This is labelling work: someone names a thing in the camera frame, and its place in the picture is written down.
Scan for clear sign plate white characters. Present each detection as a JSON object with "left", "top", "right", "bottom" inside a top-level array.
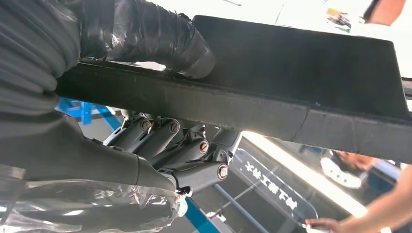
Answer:
[{"left": 230, "top": 148, "right": 319, "bottom": 229}]

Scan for blue metal shelf rack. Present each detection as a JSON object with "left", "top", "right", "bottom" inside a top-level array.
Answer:
[{"left": 58, "top": 98, "right": 123, "bottom": 131}]

